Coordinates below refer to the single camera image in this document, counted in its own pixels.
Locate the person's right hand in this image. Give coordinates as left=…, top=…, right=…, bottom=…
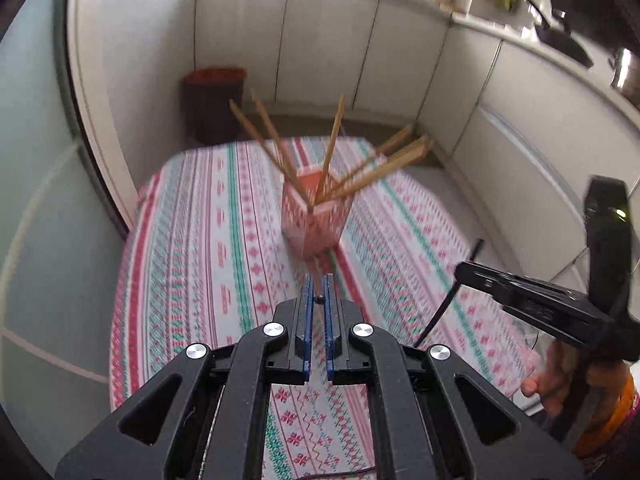
left=520, top=342, right=585, bottom=418

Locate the white kitchen cabinet row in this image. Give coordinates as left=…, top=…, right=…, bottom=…
left=420, top=12, right=640, bottom=281
left=194, top=0, right=453, bottom=128

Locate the striped patterned tablecloth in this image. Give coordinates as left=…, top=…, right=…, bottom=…
left=107, top=135, right=543, bottom=480

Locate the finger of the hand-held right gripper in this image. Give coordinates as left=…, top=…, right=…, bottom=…
left=412, top=239, right=485, bottom=350
left=454, top=260, right=507, bottom=307

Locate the pink chopstick holder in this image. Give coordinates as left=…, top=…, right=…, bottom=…
left=280, top=167, right=353, bottom=260

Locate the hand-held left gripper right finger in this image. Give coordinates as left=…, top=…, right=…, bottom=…
left=322, top=274, right=586, bottom=480

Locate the dark trash bin red rim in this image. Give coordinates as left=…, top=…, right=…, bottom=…
left=181, top=66, right=248, bottom=148

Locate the thin black cable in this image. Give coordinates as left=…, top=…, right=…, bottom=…
left=300, top=466, right=378, bottom=478

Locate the black frying pan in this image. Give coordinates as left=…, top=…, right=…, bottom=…
left=524, top=0, right=596, bottom=67

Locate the wooden chopstick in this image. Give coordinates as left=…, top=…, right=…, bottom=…
left=322, top=135, right=433, bottom=202
left=325, top=122, right=416, bottom=196
left=228, top=99, right=306, bottom=201
left=317, top=145, right=436, bottom=208
left=250, top=88, right=303, bottom=186
left=312, top=94, right=347, bottom=206

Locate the person's right forearm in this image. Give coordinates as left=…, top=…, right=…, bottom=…
left=570, top=360, right=640, bottom=466

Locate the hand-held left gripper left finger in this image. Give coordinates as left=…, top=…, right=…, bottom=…
left=55, top=274, right=315, bottom=480

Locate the steel pot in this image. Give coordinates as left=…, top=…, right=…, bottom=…
left=609, top=46, right=640, bottom=96

